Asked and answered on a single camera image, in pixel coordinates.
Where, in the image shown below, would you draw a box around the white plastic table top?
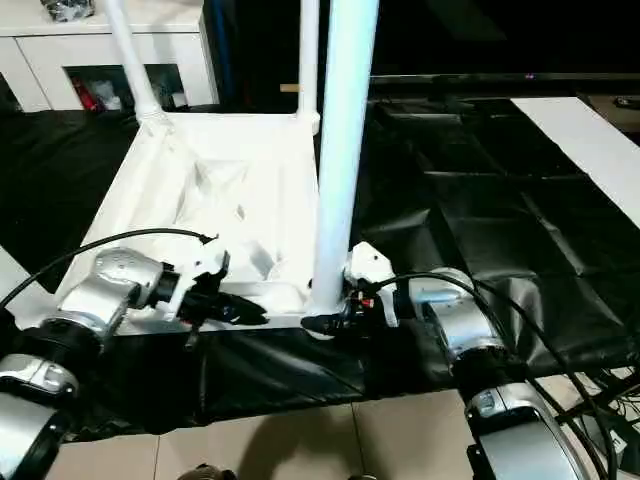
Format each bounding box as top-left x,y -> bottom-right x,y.
53,109 -> 352,342

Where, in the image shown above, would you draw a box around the white plastic table leg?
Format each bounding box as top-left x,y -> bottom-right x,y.
0,243 -> 40,327
308,0 -> 381,315
102,0 -> 170,135
296,0 -> 323,135

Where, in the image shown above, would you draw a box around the black mat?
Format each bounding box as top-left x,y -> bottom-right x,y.
0,94 -> 640,445

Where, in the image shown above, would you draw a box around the red bottle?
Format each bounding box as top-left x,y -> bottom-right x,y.
73,76 -> 100,113

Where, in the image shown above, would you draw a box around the white flat board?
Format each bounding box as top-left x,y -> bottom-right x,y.
508,95 -> 640,227

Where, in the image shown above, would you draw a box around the black flat stand base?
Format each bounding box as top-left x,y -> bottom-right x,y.
588,413 -> 640,472

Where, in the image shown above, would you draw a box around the white cabinet with glass doors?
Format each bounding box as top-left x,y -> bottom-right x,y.
0,0 -> 222,115

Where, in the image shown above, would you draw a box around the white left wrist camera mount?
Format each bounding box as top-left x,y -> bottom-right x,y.
158,238 -> 233,322

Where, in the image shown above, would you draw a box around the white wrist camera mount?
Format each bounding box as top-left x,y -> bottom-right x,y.
158,238 -> 233,322
343,241 -> 400,330

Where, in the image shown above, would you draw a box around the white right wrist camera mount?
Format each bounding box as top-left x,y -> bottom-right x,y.
343,241 -> 400,330

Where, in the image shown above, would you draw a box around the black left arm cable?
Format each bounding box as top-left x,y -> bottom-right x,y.
0,227 -> 220,312

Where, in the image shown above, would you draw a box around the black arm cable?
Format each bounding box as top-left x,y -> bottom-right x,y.
0,227 -> 220,312
368,271 -> 640,480

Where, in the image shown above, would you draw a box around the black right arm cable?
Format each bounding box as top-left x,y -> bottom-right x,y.
368,271 -> 640,480

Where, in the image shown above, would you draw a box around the tangled black floor cables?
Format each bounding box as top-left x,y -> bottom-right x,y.
563,366 -> 640,437

